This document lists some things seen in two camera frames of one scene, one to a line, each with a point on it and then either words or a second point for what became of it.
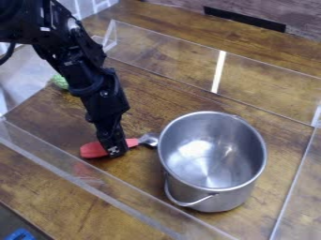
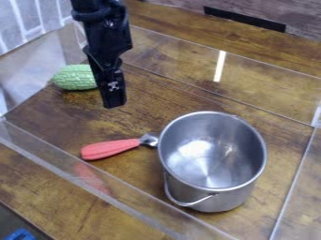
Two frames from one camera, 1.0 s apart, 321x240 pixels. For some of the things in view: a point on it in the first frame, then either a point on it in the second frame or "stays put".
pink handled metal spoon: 92,150 stays put
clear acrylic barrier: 222,163 stays put
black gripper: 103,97 -> 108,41
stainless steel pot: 211,153 stays put
